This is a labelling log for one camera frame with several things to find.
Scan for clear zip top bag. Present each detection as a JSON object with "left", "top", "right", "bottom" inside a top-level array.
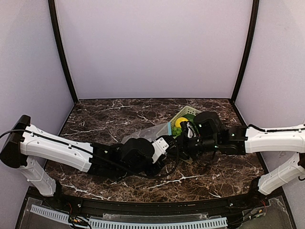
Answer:
[{"left": 121, "top": 122, "right": 172, "bottom": 144}]

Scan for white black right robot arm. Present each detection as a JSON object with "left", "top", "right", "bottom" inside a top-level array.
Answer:
[{"left": 174, "top": 112, "right": 305, "bottom": 197}]

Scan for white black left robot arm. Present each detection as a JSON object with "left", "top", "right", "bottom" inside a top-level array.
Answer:
[{"left": 0, "top": 115, "right": 179, "bottom": 197}]

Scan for green toy grapes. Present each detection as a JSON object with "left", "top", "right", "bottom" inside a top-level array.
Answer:
[{"left": 172, "top": 126, "right": 182, "bottom": 136}]

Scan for yellow toy lemon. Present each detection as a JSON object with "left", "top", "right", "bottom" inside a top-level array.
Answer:
[{"left": 175, "top": 117, "right": 188, "bottom": 128}]

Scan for dark green toy avocado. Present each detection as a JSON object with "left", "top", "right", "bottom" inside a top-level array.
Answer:
[{"left": 183, "top": 114, "right": 195, "bottom": 122}]

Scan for pale green plastic basket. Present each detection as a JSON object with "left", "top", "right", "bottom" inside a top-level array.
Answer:
[{"left": 164, "top": 105, "right": 203, "bottom": 165}]

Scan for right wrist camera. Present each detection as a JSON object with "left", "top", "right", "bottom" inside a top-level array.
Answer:
[{"left": 180, "top": 121, "right": 199, "bottom": 138}]

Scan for white slotted cable duct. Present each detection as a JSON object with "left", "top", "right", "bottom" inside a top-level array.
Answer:
[{"left": 30, "top": 204, "right": 228, "bottom": 229}]

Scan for black front frame rail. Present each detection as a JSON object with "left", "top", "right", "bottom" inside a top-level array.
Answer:
[{"left": 62, "top": 194, "right": 251, "bottom": 216}]

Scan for black frame right post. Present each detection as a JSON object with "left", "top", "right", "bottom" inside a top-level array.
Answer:
[{"left": 231, "top": 0, "right": 260, "bottom": 104}]

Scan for black frame post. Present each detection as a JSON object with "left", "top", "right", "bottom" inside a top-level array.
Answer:
[
  {"left": 48, "top": 0, "right": 79, "bottom": 104},
  {"left": 231, "top": 0, "right": 260, "bottom": 104}
]

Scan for black frame left post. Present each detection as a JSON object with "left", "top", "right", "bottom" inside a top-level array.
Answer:
[{"left": 48, "top": 0, "right": 79, "bottom": 104}]

